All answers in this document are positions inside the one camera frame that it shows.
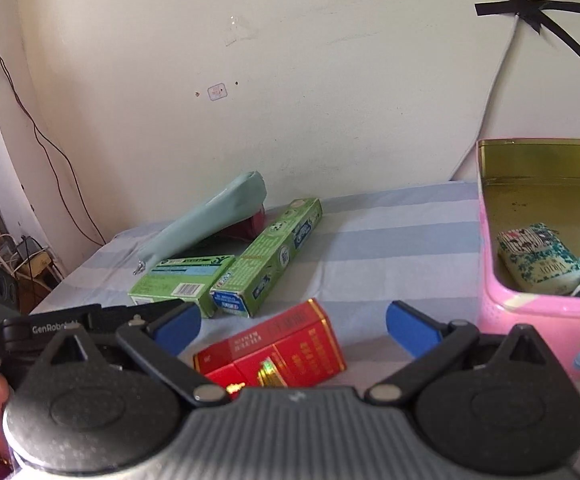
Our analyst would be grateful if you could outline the pink biscuit tin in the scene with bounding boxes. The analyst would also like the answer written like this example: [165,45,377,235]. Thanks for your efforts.
[476,137,580,382]

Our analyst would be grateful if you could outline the long green toothpaste box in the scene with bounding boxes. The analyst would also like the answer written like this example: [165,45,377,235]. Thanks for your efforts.
[210,197,323,318]

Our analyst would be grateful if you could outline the small green carton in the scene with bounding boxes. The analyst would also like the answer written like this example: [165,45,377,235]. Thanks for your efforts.
[128,254,235,319]

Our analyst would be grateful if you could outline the red cigarette box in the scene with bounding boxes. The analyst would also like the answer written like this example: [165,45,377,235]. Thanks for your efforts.
[193,297,347,391]

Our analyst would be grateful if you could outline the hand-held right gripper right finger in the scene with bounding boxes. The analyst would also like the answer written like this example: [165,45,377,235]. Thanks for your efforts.
[365,300,563,405]

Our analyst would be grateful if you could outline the magenta shiny pouch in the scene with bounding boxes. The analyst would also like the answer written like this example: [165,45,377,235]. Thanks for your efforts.
[222,207,267,241]

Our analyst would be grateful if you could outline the white power cable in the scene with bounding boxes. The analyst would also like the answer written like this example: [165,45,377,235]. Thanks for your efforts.
[447,0,533,182]

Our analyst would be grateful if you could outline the striped blue bedsheet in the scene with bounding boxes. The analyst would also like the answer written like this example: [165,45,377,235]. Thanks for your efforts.
[27,180,580,461]

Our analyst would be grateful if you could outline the brown wall wire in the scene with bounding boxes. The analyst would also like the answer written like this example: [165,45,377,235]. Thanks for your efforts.
[0,0,108,247]

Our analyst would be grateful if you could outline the mint green zip pouch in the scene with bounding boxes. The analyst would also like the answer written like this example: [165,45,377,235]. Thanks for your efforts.
[134,170,268,277]

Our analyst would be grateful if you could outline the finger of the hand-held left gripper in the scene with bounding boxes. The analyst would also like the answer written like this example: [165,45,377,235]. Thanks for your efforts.
[90,304,179,325]

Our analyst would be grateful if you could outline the black tape cross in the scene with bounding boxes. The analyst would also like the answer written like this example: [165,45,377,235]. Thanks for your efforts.
[472,0,580,60]

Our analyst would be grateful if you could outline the patterned green white packet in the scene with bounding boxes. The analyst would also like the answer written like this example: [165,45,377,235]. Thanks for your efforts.
[497,222,580,293]

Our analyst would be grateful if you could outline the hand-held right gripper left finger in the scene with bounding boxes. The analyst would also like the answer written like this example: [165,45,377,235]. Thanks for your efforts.
[34,302,229,407]

